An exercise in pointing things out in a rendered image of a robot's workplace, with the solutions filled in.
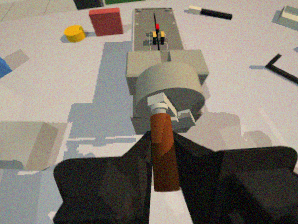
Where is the blue block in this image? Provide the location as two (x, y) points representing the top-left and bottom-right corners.
(0, 57), (12, 78)

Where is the yellow short cylinder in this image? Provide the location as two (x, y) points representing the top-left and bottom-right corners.
(64, 25), (86, 43)

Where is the black l-shaped rod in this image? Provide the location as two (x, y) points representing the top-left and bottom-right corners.
(265, 54), (298, 84)

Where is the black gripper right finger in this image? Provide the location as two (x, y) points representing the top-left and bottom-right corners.
(173, 131), (298, 224)

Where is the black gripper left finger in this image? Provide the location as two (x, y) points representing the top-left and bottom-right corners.
(53, 131), (153, 224)

